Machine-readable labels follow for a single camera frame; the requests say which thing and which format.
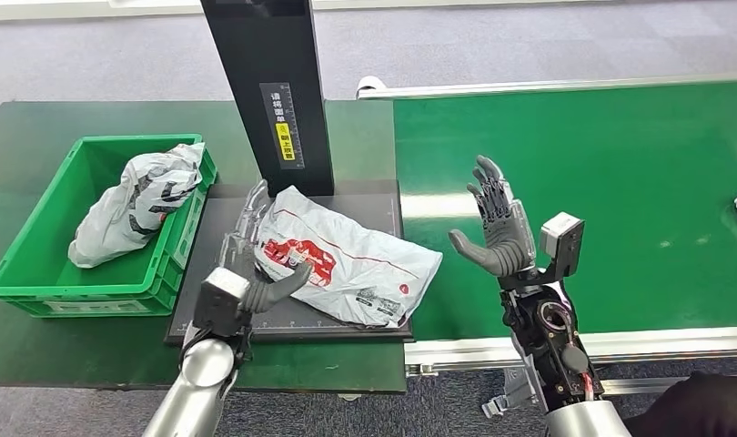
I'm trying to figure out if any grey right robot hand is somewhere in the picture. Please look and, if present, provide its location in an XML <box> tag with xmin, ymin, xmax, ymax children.
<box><xmin>448</xmin><ymin>155</ymin><xmax>537</xmax><ymax>279</ymax></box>

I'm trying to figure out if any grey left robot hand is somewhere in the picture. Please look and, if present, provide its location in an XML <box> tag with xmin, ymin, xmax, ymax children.
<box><xmin>220</xmin><ymin>179</ymin><xmax>313</xmax><ymax>315</ymax></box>

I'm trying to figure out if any white package with black print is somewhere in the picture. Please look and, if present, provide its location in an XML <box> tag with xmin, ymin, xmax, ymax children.
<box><xmin>66</xmin><ymin>142</ymin><xmax>206</xmax><ymax>269</ymax></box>

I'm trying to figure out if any green conveyor belt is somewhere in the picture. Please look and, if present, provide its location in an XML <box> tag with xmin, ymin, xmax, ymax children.
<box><xmin>393</xmin><ymin>81</ymin><xmax>737</xmax><ymax>342</ymax></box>

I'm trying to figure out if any black inbound scanner machine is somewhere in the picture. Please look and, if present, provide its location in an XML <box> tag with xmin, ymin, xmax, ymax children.
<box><xmin>165</xmin><ymin>0</ymin><xmax>415</xmax><ymax>346</ymax></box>

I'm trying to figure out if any green plastic delivery crate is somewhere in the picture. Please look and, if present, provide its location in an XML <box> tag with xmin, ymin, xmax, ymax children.
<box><xmin>0</xmin><ymin>133</ymin><xmax>219</xmax><ymax>319</ymax></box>

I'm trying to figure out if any dark green table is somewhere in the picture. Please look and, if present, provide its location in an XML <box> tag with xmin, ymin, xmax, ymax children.
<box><xmin>0</xmin><ymin>99</ymin><xmax>408</xmax><ymax>394</ymax></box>

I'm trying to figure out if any black fabric cover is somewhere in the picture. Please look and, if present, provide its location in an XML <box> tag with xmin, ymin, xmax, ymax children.
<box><xmin>622</xmin><ymin>371</ymin><xmax>737</xmax><ymax>437</ymax></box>

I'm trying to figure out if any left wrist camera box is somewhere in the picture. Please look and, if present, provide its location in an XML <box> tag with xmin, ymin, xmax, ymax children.
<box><xmin>193</xmin><ymin>267</ymin><xmax>252</xmax><ymax>339</ymax></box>

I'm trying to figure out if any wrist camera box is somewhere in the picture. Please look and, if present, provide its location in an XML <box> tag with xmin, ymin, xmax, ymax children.
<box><xmin>193</xmin><ymin>267</ymin><xmax>252</xmax><ymax>339</ymax></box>
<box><xmin>538</xmin><ymin>210</ymin><xmax>585</xmax><ymax>279</ymax></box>

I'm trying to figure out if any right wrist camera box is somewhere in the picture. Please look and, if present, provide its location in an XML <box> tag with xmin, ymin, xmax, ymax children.
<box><xmin>538</xmin><ymin>210</ymin><xmax>585</xmax><ymax>279</ymax></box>

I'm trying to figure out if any aluminium conveyor frame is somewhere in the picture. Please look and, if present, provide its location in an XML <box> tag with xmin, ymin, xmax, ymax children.
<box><xmin>355</xmin><ymin>71</ymin><xmax>737</xmax><ymax>400</ymax></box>

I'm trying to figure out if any silver conveyor bracket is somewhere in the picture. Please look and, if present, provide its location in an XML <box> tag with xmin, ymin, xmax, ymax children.
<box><xmin>481</xmin><ymin>368</ymin><xmax>541</xmax><ymax>419</ymax></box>

